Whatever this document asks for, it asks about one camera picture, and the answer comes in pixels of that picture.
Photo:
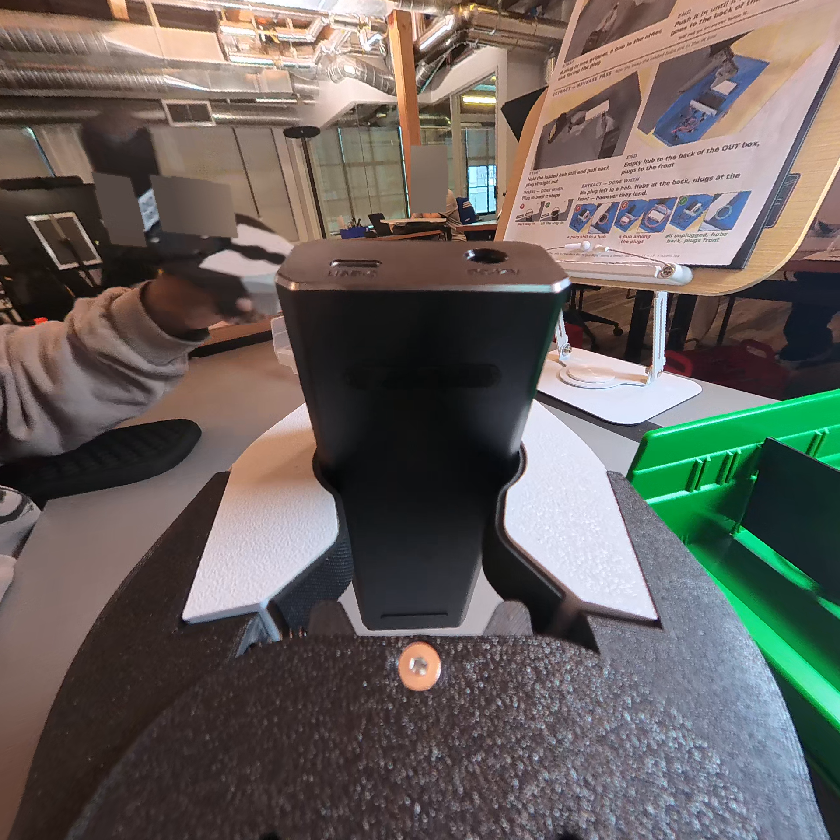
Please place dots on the red bin under desk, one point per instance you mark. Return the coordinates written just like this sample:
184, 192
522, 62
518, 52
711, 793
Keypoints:
722, 374
574, 338

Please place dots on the black bin divider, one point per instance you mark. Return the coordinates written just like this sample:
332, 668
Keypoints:
794, 512

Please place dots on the white air vent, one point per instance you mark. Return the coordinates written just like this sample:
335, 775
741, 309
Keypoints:
189, 113

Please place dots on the silver air duct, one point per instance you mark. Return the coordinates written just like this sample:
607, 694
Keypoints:
98, 52

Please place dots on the black framed board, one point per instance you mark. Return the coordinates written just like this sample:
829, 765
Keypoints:
39, 197

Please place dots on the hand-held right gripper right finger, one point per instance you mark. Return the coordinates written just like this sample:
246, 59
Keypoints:
577, 525

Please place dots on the grey patterned cloth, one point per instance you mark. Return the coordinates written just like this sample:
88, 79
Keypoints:
16, 518

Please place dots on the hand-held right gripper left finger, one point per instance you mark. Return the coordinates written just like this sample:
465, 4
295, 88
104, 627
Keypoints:
262, 525

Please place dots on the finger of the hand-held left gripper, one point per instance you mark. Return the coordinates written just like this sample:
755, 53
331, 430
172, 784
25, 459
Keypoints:
259, 289
266, 237

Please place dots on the small blue bin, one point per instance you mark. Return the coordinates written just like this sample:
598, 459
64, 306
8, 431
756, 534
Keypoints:
358, 231

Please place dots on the person's left hand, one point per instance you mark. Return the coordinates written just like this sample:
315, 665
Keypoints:
177, 302

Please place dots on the wooden office desk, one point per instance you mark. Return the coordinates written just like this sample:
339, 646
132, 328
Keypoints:
476, 228
413, 229

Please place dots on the black wrist rest pad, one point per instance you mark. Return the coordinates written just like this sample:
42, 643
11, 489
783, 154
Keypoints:
118, 453

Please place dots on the printed instruction sheet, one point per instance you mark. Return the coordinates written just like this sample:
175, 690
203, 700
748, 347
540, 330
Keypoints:
689, 164

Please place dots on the black office chair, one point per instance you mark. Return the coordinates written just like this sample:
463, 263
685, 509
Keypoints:
594, 315

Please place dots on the black usb hub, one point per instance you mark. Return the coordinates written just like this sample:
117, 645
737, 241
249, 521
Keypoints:
420, 394

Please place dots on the green plastic bin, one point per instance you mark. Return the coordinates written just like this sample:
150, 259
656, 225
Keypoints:
695, 472

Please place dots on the black floor lamp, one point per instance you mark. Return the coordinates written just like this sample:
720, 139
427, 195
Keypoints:
303, 134

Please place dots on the person's left forearm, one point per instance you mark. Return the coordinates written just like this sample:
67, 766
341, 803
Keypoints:
79, 367

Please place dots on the wooden post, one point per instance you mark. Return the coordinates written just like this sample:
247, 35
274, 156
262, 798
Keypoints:
403, 85

